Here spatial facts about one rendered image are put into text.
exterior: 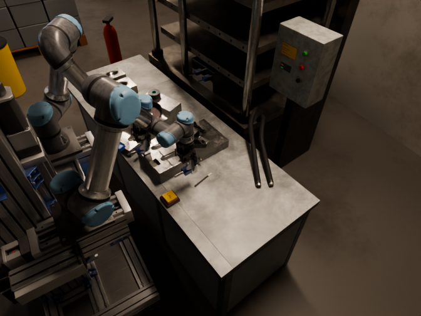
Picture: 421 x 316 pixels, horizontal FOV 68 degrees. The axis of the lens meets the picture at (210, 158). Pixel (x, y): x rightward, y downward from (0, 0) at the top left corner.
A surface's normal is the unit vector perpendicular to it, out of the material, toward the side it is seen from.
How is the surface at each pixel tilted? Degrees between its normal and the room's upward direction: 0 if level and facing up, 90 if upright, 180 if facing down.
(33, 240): 0
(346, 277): 0
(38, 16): 90
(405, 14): 90
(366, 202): 0
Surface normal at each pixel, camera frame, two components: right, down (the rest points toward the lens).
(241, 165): 0.01, -0.69
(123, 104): 0.83, 0.33
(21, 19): 0.52, 0.63
